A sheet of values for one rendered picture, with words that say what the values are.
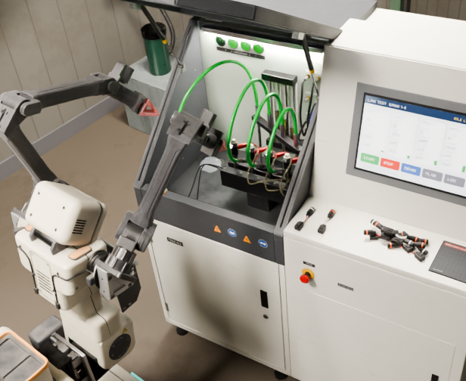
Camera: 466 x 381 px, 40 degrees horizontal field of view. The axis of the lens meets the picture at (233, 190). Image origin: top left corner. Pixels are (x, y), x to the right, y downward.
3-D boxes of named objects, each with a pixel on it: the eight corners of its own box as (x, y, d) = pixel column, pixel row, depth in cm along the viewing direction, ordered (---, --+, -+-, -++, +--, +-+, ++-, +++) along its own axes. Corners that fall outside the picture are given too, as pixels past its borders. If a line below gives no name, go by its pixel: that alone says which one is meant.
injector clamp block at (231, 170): (223, 197, 275) (219, 169, 265) (235, 184, 281) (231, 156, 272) (294, 221, 260) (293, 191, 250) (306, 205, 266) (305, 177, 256)
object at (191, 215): (147, 217, 276) (140, 188, 266) (153, 211, 278) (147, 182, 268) (274, 263, 248) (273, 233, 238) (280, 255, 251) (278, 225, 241)
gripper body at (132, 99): (138, 92, 241) (122, 82, 237) (146, 98, 232) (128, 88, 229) (130, 106, 242) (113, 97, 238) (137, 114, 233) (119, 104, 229)
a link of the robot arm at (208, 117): (182, 132, 232) (204, 144, 232) (197, 103, 232) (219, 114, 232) (186, 134, 244) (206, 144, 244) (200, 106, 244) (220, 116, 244)
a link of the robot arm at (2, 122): (-24, 118, 191) (-2, 129, 187) (7, 86, 196) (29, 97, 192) (38, 196, 228) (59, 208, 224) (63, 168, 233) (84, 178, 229)
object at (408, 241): (359, 243, 226) (359, 231, 222) (371, 224, 233) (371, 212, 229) (424, 263, 216) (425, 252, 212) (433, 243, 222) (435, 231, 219)
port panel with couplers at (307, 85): (300, 131, 270) (299, 64, 250) (304, 126, 272) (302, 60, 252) (329, 137, 264) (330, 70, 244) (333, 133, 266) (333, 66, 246)
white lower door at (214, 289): (168, 320, 320) (143, 218, 276) (170, 316, 321) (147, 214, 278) (284, 370, 291) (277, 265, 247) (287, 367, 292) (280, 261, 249)
